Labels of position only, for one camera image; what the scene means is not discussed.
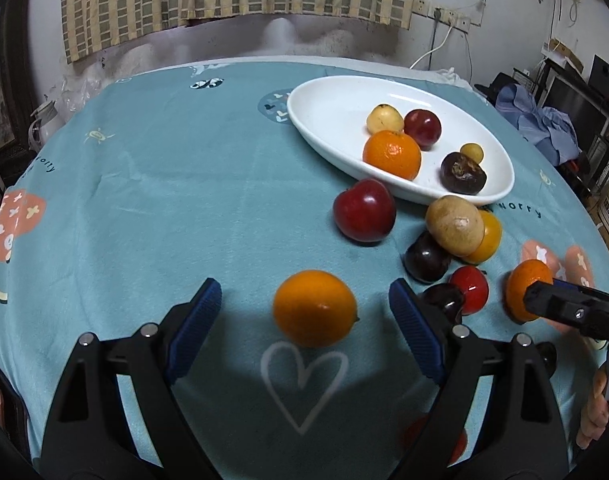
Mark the dark wooden framed picture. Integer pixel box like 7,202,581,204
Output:
0,0,35,161

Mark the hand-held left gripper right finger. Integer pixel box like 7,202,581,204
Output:
389,278,571,480

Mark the yellow loquat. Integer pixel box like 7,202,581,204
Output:
367,103,405,136

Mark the large red apple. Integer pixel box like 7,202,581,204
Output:
333,178,397,244

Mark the tan passion fruit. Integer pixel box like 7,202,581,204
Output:
425,195,485,256

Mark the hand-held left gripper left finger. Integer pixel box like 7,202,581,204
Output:
40,277,224,480

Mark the white cloth bundle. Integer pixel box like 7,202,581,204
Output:
409,65,472,86

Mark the white kettle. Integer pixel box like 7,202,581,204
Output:
29,100,65,151

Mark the dark purple plum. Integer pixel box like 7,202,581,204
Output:
403,230,455,283

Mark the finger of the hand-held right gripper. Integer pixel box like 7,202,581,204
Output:
523,279,609,352

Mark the white oval plate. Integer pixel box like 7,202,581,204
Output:
287,76,515,206

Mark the teal printed tablecloth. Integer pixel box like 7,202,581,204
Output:
0,62,609,480

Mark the red plum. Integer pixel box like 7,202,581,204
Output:
403,109,442,150

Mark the white wall socket row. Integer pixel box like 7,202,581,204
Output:
415,0,472,36

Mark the black monitor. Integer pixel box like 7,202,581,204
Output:
544,67,609,161

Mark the white power cable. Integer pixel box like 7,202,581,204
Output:
408,22,457,70

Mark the yellow-orange tomato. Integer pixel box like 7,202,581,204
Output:
461,209,503,265

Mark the blue clothes pile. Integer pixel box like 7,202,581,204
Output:
494,84,582,166

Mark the red cherry tomato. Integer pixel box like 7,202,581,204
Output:
449,266,490,316

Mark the person's right hand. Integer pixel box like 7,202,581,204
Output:
575,360,609,452

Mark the clear plastic bag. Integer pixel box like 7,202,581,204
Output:
49,72,105,116

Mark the dark brown mangosteen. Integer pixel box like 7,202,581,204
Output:
440,152,487,195

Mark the cardboard box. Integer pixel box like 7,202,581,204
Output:
541,37,585,73

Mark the black speaker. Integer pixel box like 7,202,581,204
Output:
589,55,609,91

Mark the large orange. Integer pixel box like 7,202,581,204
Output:
273,270,360,349

